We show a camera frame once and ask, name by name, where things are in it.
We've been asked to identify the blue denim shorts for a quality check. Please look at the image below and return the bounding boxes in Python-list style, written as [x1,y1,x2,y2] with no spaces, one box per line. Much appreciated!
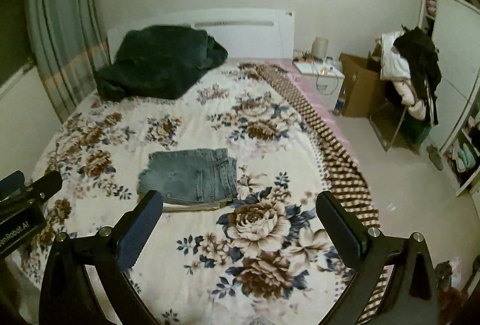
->
[137,148,238,205]

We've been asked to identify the brown checkered bed sheet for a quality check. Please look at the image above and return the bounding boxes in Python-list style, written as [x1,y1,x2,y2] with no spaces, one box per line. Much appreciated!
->
[238,62,388,324]

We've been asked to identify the floral bed blanket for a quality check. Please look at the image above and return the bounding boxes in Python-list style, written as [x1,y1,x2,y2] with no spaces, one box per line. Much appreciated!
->
[13,63,363,324]

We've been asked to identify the folded white pants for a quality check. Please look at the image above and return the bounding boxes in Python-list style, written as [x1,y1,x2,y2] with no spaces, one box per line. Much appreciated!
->
[163,198,233,213]

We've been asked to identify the chair with clothes pile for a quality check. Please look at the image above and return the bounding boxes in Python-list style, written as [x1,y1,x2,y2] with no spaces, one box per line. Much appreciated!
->
[368,26,442,151]

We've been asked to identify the dark green blanket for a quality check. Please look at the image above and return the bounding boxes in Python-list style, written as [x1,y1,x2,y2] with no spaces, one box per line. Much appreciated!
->
[95,25,228,102]

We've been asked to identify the green plaid curtain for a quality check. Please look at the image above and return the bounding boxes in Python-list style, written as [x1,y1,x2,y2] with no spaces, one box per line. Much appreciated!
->
[26,0,110,120]

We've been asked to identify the cardboard box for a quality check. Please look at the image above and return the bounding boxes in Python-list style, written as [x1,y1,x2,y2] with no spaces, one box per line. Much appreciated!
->
[338,53,383,118]

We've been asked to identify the white bedside table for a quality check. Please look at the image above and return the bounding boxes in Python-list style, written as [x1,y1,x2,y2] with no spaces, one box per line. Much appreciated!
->
[293,60,345,112]

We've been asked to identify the beige jar on nightstand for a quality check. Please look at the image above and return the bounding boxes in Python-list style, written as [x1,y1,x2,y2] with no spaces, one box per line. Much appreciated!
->
[311,37,329,60]

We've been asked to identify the white wardrobe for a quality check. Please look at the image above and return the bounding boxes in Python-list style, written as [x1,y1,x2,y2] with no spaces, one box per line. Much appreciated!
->
[418,0,479,196]

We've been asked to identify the white headboard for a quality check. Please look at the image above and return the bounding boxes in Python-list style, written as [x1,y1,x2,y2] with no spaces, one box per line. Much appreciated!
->
[107,8,295,59]

